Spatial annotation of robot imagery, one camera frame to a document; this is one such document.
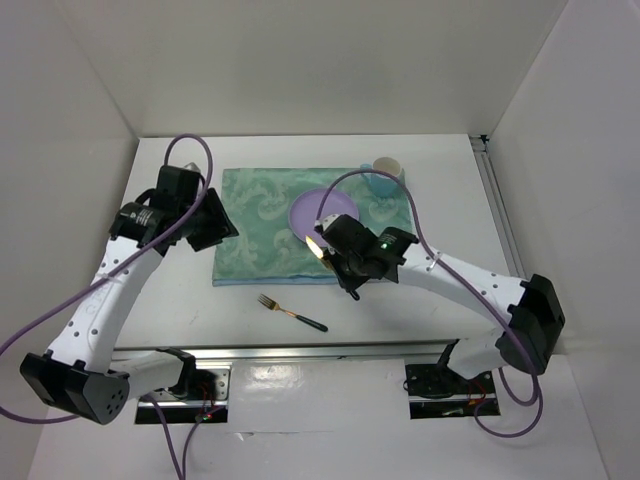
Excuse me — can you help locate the gold knife green handle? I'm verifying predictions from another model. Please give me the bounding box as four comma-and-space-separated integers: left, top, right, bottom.
305, 236, 337, 275

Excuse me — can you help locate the purple plastic plate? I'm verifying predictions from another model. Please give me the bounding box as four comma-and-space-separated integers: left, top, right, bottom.
288, 188, 359, 248

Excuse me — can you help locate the light blue mug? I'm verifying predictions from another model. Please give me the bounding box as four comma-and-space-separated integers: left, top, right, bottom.
360, 157, 405, 198

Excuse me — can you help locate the green patterned cloth placemat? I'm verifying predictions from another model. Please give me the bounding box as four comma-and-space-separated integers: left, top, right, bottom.
212, 168, 413, 287

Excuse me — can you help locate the gold fork green handle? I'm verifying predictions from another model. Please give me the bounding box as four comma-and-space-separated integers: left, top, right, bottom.
258, 294, 329, 333

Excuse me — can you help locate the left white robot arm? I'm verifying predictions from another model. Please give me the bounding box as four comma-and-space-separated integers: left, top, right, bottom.
20, 166, 238, 425

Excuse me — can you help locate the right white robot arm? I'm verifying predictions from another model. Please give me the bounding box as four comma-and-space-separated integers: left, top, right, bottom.
314, 214, 565, 392

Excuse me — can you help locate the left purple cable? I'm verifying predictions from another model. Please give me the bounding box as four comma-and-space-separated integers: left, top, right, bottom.
0, 133, 213, 480

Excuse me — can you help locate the purple cable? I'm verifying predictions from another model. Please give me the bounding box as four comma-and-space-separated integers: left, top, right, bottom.
0, 133, 213, 480
315, 169, 544, 439

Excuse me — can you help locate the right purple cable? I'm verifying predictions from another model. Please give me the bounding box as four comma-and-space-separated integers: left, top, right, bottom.
315, 169, 544, 439

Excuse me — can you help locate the aluminium rail front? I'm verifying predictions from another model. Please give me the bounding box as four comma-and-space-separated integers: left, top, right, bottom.
109, 337, 549, 364

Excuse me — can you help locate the aluminium rail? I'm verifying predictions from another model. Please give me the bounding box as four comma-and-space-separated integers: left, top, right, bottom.
109, 337, 549, 364
468, 133, 549, 354

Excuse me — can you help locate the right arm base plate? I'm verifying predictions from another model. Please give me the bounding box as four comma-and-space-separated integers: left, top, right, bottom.
403, 364, 500, 419

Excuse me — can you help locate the aluminium rail right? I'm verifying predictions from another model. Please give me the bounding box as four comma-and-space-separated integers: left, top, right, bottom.
468, 133, 549, 354

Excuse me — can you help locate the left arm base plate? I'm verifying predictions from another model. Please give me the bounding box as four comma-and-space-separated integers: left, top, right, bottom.
149, 362, 231, 425

